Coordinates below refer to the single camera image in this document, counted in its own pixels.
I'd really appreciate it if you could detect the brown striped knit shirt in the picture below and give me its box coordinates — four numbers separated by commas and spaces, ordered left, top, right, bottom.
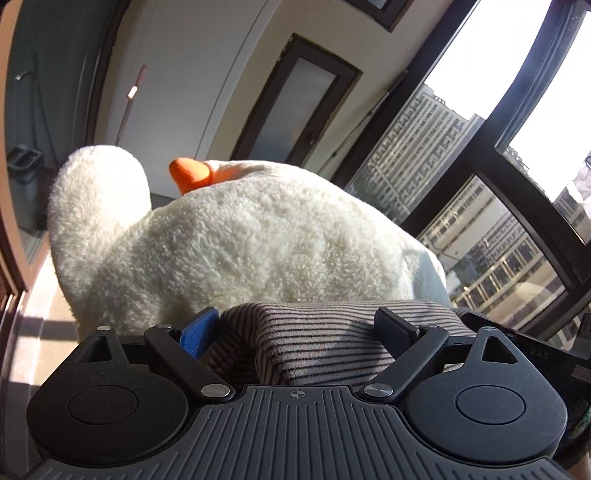
205, 300, 476, 389

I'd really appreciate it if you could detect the red pole with white tag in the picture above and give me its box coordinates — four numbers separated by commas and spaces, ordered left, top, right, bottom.
114, 64, 147, 146

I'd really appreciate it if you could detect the white hanging cloth on hanger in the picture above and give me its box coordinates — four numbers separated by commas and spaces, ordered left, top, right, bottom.
573, 155, 591, 201

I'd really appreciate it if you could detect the white plush duck toy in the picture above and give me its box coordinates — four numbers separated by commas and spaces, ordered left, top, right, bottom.
48, 145, 450, 336

